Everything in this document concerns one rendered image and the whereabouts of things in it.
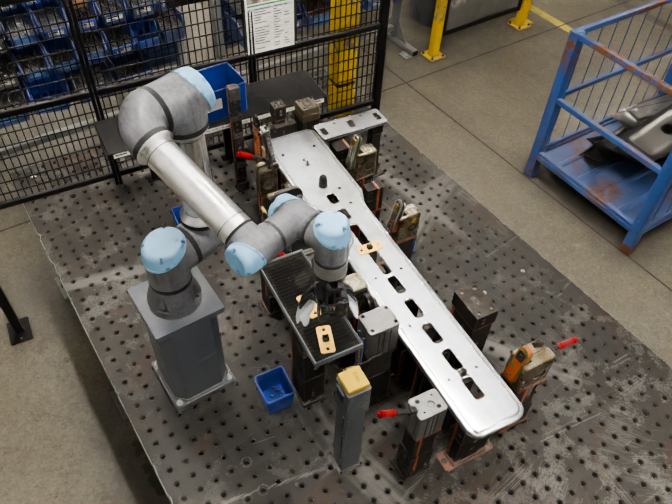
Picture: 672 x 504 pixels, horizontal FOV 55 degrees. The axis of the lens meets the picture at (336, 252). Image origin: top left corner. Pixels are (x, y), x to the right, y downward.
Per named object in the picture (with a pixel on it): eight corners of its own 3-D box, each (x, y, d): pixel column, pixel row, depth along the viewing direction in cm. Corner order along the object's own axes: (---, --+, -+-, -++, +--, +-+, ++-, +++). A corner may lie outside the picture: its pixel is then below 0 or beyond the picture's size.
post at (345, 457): (362, 464, 192) (374, 388, 160) (340, 476, 190) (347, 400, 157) (350, 443, 196) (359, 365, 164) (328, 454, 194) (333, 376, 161)
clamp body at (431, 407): (435, 469, 192) (456, 410, 165) (403, 486, 188) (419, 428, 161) (418, 442, 197) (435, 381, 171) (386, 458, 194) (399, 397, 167)
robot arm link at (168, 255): (137, 276, 174) (127, 242, 164) (176, 249, 181) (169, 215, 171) (166, 300, 169) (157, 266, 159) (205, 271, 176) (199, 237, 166)
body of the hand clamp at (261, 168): (281, 236, 254) (278, 168, 228) (265, 242, 252) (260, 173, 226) (275, 227, 258) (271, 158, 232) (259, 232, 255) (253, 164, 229)
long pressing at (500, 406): (536, 410, 174) (538, 407, 173) (468, 445, 166) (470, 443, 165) (312, 128, 255) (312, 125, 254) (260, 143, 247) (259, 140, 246)
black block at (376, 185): (384, 242, 254) (391, 187, 233) (360, 251, 251) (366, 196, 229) (374, 229, 259) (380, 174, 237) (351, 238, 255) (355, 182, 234)
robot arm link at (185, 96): (173, 252, 180) (128, 79, 141) (213, 224, 188) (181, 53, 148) (202, 273, 174) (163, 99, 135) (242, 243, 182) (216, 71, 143)
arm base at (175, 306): (161, 328, 174) (154, 306, 167) (139, 291, 183) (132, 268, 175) (211, 304, 180) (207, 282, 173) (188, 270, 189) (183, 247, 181)
